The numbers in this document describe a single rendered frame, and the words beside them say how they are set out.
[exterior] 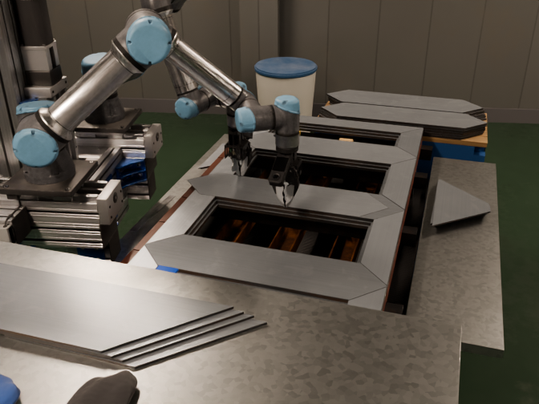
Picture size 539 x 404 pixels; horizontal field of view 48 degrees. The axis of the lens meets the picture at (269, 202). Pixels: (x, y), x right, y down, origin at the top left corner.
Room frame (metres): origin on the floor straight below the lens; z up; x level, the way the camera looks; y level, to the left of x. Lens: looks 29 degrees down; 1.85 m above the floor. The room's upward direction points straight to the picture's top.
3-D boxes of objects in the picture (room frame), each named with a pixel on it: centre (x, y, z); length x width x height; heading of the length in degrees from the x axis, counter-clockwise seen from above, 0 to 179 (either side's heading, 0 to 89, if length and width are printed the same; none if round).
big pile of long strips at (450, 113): (2.77, -0.65, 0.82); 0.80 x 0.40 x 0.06; 72
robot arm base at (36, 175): (1.67, 0.68, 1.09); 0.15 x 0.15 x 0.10
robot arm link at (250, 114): (1.71, 0.05, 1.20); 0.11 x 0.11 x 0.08; 14
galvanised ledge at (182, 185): (2.22, 0.33, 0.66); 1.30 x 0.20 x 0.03; 162
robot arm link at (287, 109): (1.72, -0.05, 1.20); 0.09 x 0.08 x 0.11; 104
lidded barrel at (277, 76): (4.47, -0.13, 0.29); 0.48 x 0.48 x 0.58
